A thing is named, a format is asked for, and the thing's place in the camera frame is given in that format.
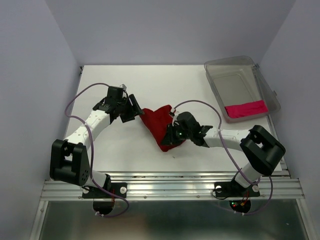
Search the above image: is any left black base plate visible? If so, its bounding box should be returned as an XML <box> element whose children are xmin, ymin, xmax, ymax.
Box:
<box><xmin>81</xmin><ymin>182</ymin><xmax>128</xmax><ymax>199</ymax></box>

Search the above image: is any aluminium rail frame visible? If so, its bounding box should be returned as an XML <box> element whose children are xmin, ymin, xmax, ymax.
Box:
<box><xmin>30</xmin><ymin>172</ymin><xmax>317</xmax><ymax>240</ymax></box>

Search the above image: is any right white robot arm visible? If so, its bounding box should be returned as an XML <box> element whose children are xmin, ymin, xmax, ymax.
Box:
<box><xmin>160</xmin><ymin>112</ymin><xmax>286</xmax><ymax>199</ymax></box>

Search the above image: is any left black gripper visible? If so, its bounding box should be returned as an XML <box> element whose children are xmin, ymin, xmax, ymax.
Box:
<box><xmin>117</xmin><ymin>94</ymin><xmax>145</xmax><ymax>123</ymax></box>

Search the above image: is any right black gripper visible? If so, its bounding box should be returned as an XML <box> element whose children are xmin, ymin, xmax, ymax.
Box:
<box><xmin>159</xmin><ymin>122</ymin><xmax>192</xmax><ymax>146</ymax></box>

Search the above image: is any pink rolled t shirt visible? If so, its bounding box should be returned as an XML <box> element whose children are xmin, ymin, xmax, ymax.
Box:
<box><xmin>224</xmin><ymin>100</ymin><xmax>269</xmax><ymax>119</ymax></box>

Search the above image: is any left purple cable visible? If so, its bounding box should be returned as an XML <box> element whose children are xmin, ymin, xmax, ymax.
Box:
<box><xmin>64</xmin><ymin>83</ymin><xmax>130</xmax><ymax>219</ymax></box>

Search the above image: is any dark red t shirt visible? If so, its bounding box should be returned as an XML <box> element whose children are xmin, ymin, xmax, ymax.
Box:
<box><xmin>140</xmin><ymin>104</ymin><xmax>185</xmax><ymax>152</ymax></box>

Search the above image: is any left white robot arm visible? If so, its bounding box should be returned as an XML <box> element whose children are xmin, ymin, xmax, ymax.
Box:
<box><xmin>49</xmin><ymin>84</ymin><xmax>144</xmax><ymax>197</ymax></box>

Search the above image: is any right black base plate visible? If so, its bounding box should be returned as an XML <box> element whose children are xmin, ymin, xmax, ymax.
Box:
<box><xmin>211</xmin><ymin>181</ymin><xmax>260</xmax><ymax>200</ymax></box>

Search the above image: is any clear plastic bin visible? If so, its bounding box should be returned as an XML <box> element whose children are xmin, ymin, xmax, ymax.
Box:
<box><xmin>204</xmin><ymin>55</ymin><xmax>281</xmax><ymax>124</ymax></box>

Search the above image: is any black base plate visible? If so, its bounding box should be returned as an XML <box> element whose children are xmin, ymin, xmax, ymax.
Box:
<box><xmin>211</xmin><ymin>181</ymin><xmax>260</xmax><ymax>200</ymax></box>
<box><xmin>81</xmin><ymin>182</ymin><xmax>128</xmax><ymax>199</ymax></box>

